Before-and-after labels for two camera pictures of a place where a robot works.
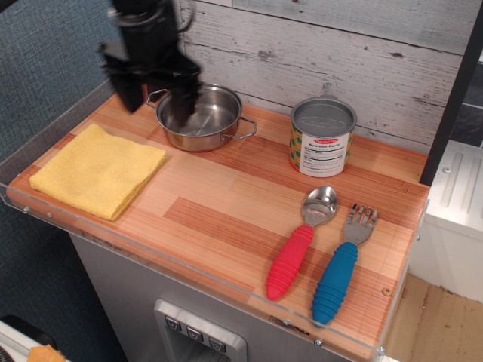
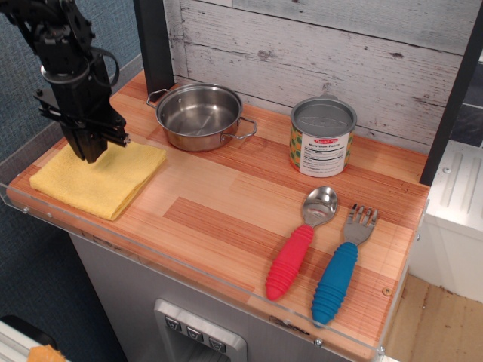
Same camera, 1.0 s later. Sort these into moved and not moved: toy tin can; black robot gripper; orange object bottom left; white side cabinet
Moved: black robot gripper
Not moved: white side cabinet; orange object bottom left; toy tin can
